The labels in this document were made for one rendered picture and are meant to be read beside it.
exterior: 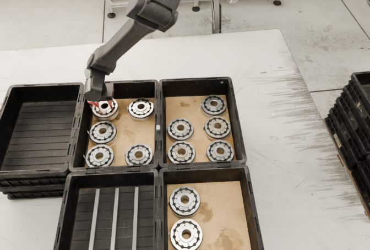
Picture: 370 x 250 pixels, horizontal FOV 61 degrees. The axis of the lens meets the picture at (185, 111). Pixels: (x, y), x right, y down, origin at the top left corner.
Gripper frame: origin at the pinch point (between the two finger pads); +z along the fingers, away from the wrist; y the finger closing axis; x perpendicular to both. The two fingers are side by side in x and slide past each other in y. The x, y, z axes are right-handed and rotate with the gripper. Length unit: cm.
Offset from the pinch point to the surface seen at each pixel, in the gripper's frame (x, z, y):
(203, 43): 56, 19, 45
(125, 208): -40.4, 6.2, 9.9
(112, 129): -9.8, 3.2, 3.2
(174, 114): -1.7, 6.3, 27.8
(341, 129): 22, 63, 129
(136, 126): -6.9, 6.1, 12.4
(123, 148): -16.8, 6.1, 7.7
